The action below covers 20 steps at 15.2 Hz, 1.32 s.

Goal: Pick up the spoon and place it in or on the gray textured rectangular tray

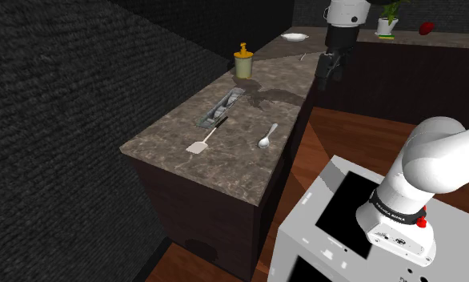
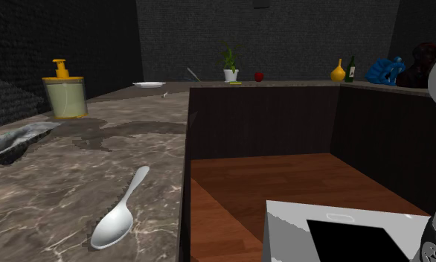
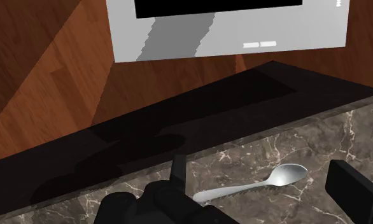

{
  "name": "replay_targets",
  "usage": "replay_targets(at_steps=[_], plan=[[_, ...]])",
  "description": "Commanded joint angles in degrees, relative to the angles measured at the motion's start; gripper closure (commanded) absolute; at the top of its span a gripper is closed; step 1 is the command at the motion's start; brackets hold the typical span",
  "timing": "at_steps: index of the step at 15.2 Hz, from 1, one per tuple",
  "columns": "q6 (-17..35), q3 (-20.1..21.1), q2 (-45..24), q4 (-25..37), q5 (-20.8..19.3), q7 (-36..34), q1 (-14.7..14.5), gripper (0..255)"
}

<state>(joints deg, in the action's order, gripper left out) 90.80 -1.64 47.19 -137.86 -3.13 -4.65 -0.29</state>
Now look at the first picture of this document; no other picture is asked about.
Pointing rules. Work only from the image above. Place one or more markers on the grey robot stand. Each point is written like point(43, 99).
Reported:
point(308, 238)

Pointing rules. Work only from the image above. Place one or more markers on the white plate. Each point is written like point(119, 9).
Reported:
point(294, 37)

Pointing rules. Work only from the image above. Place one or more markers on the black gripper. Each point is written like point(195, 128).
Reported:
point(340, 38)

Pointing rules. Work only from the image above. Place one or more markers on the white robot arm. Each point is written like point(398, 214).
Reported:
point(421, 164)

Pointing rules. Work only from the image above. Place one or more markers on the silver spoon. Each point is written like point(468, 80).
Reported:
point(264, 142)

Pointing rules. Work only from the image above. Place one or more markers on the potted plant in white pot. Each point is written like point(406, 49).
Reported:
point(386, 24)

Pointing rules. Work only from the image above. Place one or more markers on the white spatula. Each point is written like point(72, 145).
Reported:
point(197, 147)

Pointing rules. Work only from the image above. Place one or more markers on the red round object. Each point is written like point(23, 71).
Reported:
point(426, 28)

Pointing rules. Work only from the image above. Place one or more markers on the small grey utensil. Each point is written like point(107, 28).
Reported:
point(303, 57)

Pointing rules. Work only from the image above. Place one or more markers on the yellow soap dispenser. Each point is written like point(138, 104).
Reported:
point(243, 65)

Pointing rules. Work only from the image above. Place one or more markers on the green yellow sponge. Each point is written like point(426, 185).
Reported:
point(386, 37)

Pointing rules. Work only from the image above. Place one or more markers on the grey metal sink tray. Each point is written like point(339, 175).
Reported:
point(221, 107)

